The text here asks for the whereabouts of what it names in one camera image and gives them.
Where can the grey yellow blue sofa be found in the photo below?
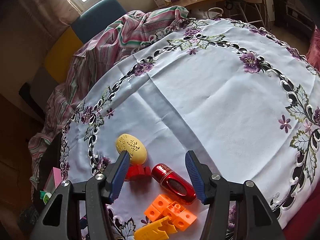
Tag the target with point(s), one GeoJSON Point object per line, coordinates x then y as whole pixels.
{"type": "Point", "coordinates": [55, 67]}

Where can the white floral embroidered tablecloth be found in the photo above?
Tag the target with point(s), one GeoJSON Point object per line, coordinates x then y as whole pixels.
{"type": "Point", "coordinates": [244, 101]}

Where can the red plastic toy piece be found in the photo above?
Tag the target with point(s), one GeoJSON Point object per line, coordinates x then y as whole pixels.
{"type": "Point", "coordinates": [138, 172]}

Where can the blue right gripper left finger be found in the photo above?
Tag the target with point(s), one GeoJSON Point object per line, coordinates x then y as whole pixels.
{"type": "Point", "coordinates": [117, 175]}

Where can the pink shallow cardboard box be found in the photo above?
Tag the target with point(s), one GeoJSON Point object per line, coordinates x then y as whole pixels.
{"type": "Point", "coordinates": [53, 180]}

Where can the white green plug adapter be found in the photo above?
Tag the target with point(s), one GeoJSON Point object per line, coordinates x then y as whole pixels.
{"type": "Point", "coordinates": [45, 196]}

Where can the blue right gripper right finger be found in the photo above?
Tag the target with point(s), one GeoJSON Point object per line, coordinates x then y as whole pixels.
{"type": "Point", "coordinates": [199, 175]}

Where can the striped pink green sheet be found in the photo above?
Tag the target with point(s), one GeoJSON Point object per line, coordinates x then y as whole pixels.
{"type": "Point", "coordinates": [128, 34]}

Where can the red metallic oval case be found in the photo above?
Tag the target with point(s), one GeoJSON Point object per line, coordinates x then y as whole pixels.
{"type": "Point", "coordinates": [174, 183]}

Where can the wooden side table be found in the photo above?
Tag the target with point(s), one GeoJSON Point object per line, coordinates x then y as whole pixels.
{"type": "Point", "coordinates": [193, 4]}

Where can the pink window curtain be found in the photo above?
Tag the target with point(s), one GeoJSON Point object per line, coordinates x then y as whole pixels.
{"type": "Point", "coordinates": [59, 13]}

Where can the yellow carved egg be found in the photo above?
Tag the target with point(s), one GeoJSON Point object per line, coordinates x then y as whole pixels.
{"type": "Point", "coordinates": [134, 147]}

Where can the yellow plastic toy piece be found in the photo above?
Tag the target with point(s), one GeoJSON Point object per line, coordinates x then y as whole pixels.
{"type": "Point", "coordinates": [158, 230]}

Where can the orange building blocks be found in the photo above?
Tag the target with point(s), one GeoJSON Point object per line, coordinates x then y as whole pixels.
{"type": "Point", "coordinates": [164, 206]}

